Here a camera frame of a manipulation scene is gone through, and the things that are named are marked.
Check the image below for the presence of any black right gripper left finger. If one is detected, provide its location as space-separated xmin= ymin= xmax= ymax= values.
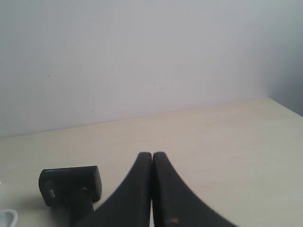
xmin=76 ymin=152 xmax=152 ymax=227

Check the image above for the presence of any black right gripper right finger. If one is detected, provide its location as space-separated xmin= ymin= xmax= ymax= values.
xmin=152 ymin=152 xmax=235 ymax=227

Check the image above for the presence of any black handheld barcode scanner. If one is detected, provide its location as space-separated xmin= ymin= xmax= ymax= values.
xmin=38 ymin=166 xmax=102 ymax=227

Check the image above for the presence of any white plastic tray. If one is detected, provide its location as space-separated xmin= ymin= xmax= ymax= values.
xmin=0 ymin=209 xmax=18 ymax=227

